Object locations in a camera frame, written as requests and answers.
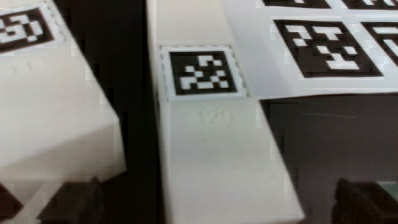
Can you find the white marker sheet with tags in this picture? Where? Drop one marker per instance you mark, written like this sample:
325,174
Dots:
316,45

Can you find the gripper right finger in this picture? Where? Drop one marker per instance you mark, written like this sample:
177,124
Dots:
366,202

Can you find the white desk leg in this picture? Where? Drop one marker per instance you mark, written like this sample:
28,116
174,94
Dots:
60,140
224,177

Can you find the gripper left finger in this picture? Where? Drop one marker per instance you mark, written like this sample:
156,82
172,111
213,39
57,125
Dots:
76,204

